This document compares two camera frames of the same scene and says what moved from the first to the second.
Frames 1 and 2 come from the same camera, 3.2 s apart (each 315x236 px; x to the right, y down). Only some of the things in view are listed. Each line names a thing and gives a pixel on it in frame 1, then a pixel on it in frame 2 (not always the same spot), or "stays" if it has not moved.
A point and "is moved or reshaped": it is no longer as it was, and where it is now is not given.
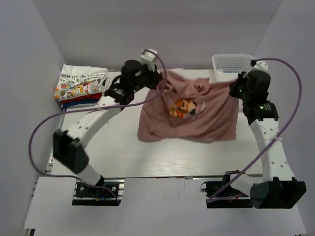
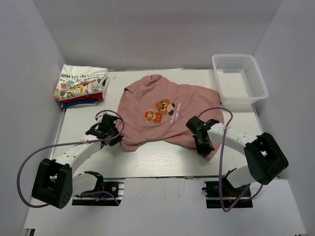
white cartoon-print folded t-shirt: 78,80 stays
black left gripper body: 147,78 to 115,140
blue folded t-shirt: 67,104 stays
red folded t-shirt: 92,96 stays
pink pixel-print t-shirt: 188,110 is moved or reshaped
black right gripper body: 238,90 to 204,148
